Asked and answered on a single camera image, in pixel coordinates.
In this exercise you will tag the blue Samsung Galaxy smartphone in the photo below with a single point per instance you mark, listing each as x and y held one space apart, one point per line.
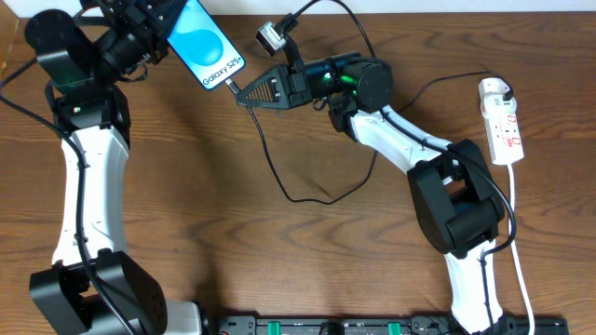
202 46

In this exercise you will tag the white USB charger plug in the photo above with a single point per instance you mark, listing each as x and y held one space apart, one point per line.
495 85

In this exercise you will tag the cardboard box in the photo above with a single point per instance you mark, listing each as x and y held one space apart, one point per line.
9 24

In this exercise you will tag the white power strip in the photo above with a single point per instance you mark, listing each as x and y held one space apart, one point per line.
502 129

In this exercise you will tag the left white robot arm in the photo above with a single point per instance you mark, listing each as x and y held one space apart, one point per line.
93 286

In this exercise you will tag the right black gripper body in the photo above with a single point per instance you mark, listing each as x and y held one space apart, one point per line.
297 86

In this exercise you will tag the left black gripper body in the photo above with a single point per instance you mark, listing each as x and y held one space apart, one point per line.
152 35

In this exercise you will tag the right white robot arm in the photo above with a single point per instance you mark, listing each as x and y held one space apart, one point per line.
456 201

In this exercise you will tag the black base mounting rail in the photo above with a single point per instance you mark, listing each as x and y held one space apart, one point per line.
417 325

